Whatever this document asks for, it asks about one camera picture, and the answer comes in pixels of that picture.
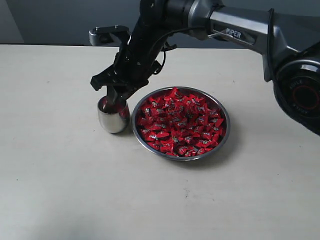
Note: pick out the stainless steel cup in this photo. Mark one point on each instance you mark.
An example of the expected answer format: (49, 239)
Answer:
(113, 117)

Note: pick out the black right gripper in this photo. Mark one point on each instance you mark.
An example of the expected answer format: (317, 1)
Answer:
(131, 67)

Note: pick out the round steel bowl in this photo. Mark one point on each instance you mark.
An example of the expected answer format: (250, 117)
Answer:
(181, 123)

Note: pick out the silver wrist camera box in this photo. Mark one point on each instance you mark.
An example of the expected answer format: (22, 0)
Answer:
(104, 36)

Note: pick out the pile of red wrapped candies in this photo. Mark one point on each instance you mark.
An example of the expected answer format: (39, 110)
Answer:
(181, 122)

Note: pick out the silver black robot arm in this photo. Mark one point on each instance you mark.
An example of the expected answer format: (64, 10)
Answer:
(289, 46)

